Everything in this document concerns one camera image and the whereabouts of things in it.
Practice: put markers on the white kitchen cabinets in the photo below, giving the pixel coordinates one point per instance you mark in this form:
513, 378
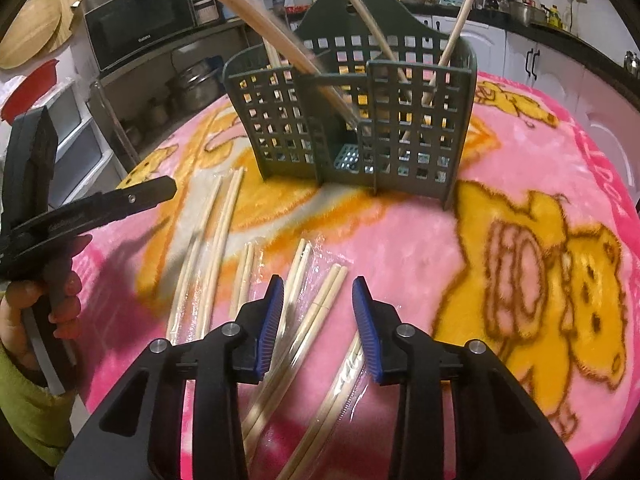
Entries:
515, 60

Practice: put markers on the round bamboo tray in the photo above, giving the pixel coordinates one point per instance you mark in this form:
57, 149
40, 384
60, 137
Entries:
25, 35

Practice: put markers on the dark green plastic utensil basket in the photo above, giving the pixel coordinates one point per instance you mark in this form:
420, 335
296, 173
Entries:
405, 22

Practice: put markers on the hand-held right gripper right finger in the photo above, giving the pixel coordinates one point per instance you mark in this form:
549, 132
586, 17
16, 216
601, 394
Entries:
367, 330

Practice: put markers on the cluster of condiment bottles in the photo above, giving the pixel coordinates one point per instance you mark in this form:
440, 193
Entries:
552, 15

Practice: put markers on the person's left forearm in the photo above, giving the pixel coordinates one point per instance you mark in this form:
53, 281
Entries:
30, 410

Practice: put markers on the wooden chopstick pair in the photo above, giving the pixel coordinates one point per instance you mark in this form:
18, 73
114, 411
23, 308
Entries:
270, 30
367, 15
271, 55
460, 25

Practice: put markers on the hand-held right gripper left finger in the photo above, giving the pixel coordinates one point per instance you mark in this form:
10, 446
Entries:
267, 330

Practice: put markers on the red plastic basin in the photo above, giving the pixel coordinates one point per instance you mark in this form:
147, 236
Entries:
30, 90

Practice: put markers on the black microwave oven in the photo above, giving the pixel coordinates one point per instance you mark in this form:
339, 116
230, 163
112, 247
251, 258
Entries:
140, 25

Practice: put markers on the white plastic drawer unit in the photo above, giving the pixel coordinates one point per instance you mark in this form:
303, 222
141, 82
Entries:
85, 135

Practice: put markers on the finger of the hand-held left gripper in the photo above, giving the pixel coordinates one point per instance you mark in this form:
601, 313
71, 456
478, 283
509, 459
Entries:
130, 200

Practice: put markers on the round wooden board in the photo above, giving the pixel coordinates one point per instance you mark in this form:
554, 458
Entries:
70, 0

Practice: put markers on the pile of wooden chopsticks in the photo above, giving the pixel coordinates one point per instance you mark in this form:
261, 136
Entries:
322, 300

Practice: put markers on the person's left hand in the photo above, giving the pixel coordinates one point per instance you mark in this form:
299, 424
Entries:
20, 320

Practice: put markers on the metal kitchen shelf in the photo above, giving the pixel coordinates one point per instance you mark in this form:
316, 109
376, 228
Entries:
112, 125

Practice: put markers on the stack of steel pots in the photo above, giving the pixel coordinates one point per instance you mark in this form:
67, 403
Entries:
197, 82

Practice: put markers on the black kitchen countertop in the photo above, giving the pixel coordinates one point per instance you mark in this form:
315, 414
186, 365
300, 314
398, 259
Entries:
575, 40

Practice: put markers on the pink printed blanket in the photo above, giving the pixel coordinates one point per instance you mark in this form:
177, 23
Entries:
425, 270

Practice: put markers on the steel cooking pot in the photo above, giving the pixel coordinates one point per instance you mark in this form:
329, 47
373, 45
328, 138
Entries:
525, 12

